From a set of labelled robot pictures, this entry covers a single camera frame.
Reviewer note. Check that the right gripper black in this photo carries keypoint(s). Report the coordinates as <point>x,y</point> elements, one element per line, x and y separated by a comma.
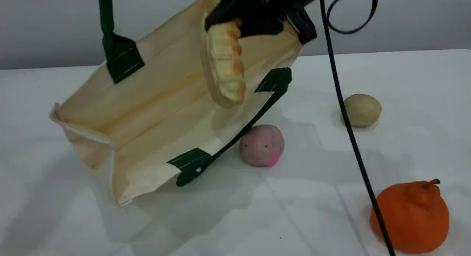
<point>287,5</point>

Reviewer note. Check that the long striped bread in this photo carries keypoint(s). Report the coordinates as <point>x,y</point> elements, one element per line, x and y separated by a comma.
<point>228,64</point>

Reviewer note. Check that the pink peach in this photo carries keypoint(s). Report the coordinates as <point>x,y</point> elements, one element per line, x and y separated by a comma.
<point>261,145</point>

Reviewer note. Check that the beige potato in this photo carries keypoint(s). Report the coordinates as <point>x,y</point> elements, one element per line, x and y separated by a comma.
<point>364,110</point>

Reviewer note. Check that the orange tangerine with stem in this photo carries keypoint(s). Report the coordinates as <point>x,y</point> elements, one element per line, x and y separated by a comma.
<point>412,219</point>

